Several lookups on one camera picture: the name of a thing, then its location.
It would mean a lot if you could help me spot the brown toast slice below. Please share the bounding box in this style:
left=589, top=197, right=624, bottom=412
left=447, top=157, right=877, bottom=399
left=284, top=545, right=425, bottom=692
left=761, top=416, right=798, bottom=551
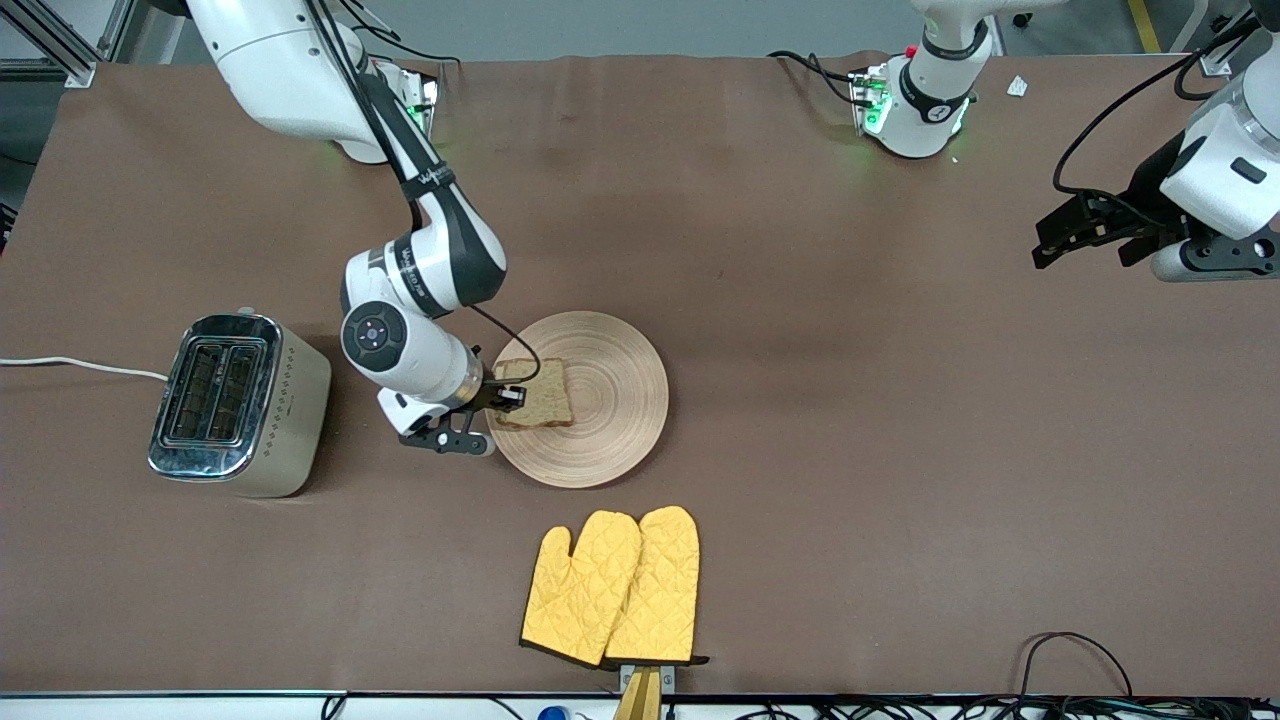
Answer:
left=493, top=358, right=575, bottom=429

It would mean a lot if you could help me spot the round wooden plate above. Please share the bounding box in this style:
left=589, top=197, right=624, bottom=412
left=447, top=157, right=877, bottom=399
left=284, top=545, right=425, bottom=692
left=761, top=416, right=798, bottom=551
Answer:
left=487, top=311, right=669, bottom=489

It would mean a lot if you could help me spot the chrome two-slot toaster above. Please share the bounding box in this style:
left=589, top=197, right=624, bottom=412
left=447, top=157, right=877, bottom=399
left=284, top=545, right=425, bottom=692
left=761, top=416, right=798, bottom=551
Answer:
left=148, top=308, right=333, bottom=499

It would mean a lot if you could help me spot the yellow quilted oven mitt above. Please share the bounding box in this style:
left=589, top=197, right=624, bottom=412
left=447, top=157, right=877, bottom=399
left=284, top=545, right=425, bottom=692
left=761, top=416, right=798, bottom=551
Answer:
left=520, top=511, right=643, bottom=669
left=603, top=506, right=711, bottom=669

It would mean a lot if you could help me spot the brown table cover sheet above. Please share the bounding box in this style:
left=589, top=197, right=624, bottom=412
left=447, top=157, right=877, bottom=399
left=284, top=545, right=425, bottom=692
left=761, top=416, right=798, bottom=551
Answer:
left=0, top=52, right=1280, bottom=698

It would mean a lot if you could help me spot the yellow wooden stick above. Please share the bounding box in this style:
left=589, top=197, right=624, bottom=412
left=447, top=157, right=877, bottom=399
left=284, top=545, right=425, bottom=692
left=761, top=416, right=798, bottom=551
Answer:
left=612, top=668, right=663, bottom=720

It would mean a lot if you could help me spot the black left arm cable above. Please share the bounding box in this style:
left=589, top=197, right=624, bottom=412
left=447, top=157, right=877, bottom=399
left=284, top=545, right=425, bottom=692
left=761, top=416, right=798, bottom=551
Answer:
left=1052, top=15, right=1280, bottom=226

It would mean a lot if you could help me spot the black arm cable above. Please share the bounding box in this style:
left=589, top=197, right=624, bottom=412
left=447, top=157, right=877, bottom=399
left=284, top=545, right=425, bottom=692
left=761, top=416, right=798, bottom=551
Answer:
left=305, top=0, right=543, bottom=386
left=1052, top=15, right=1280, bottom=226

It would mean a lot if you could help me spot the metal connector bracket green light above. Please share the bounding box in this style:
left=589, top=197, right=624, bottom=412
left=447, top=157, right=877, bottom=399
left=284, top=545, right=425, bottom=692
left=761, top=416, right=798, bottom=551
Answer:
left=375, top=60, right=441, bottom=141
left=848, top=65, right=893, bottom=136

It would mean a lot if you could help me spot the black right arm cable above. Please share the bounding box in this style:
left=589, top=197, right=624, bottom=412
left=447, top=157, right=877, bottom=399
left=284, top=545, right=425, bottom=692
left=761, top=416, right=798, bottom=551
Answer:
left=305, top=0, right=543, bottom=386

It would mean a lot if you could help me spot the black base cable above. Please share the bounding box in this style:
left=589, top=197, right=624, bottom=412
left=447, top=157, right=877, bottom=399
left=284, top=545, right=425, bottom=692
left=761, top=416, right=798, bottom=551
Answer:
left=340, top=0, right=461, bottom=67
left=768, top=49, right=863, bottom=106

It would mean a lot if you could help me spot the black looped cable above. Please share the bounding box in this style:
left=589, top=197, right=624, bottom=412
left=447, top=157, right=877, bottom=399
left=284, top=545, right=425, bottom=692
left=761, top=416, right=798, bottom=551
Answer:
left=1018, top=631, right=1136, bottom=701

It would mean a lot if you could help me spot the white toaster power cable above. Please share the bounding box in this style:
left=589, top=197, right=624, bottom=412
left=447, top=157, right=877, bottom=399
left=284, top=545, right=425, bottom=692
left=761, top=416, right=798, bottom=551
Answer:
left=0, top=356, right=169, bottom=383

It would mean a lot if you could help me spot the black cable bundle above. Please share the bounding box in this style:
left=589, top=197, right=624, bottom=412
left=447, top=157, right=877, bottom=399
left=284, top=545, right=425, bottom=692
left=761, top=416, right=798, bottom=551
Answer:
left=700, top=698, right=1280, bottom=720

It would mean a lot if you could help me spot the aluminium frame profile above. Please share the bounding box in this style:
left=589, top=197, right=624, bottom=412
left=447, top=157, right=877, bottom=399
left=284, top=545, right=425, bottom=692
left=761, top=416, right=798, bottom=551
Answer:
left=0, top=0, right=136, bottom=89

